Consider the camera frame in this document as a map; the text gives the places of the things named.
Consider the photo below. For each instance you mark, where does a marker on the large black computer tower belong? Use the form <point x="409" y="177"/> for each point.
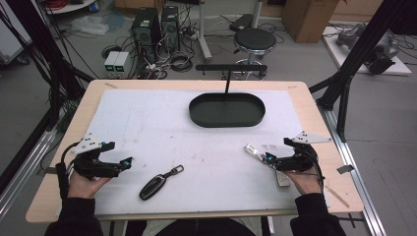
<point x="146" y="32"/>

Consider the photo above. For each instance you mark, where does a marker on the black round stool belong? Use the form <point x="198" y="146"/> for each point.
<point x="255" y="39"/>

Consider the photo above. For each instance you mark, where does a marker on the grey and black device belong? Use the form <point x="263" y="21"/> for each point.
<point x="380" y="55"/>

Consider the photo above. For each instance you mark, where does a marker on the black oval tray with hanger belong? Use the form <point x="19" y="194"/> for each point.
<point x="226" y="111"/>

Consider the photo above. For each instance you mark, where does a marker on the brown cardboard box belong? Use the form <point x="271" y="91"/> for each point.
<point x="308" y="19"/>

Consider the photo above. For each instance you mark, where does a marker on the white board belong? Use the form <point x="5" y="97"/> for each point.
<point x="337" y="54"/>

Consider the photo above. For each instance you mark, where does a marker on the grey tape piece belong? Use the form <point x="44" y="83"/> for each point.
<point x="345" y="169"/>

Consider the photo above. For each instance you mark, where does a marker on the white plastic bag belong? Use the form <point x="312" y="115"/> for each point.
<point x="88" y="25"/>

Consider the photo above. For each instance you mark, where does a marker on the black flat pad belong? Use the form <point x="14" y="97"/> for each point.
<point x="242" y="22"/>

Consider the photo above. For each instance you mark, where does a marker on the white cabinet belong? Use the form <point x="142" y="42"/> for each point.
<point x="10" y="42"/>

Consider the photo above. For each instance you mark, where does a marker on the white power supply unit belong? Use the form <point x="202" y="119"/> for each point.
<point x="122" y="63"/>
<point x="110" y="62"/>

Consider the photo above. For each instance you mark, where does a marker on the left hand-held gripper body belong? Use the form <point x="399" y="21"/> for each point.
<point x="95" y="165"/>

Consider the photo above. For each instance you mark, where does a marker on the slim black computer tower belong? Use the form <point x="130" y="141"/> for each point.
<point x="170" y="28"/>

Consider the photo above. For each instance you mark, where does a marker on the white round table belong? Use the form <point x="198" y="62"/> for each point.
<point x="70" y="7"/>

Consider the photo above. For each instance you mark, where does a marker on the aluminium rail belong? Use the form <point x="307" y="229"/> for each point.
<point x="23" y="164"/>
<point x="357" y="183"/>

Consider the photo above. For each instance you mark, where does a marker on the person's dark clothed torso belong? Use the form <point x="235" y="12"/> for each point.
<point x="196" y="227"/>

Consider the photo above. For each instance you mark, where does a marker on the person's right hand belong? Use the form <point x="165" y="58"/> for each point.
<point x="306" y="183"/>

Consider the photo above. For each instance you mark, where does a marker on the black car key fob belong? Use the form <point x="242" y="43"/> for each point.
<point x="152" y="187"/>

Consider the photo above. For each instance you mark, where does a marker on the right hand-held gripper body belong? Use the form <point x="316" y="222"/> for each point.
<point x="301" y="160"/>

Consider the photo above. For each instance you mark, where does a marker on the person's left hand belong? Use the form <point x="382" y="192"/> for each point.
<point x="82" y="187"/>

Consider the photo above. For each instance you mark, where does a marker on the black metal frame stand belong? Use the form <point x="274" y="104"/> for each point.
<point x="36" y="42"/>
<point x="357" y="52"/>

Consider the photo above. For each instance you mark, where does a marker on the white desk leg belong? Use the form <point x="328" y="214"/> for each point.
<point x="204" y="36"/>

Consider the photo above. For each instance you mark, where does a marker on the thin wooden stick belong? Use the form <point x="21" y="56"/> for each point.
<point x="337" y="196"/>

